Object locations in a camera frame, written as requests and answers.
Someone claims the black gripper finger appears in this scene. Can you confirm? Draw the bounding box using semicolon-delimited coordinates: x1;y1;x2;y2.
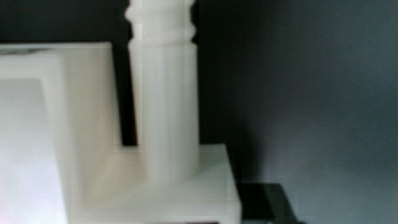
236;183;305;224

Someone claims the white chair seat part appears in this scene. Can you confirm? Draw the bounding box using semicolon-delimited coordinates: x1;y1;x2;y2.
0;0;241;224

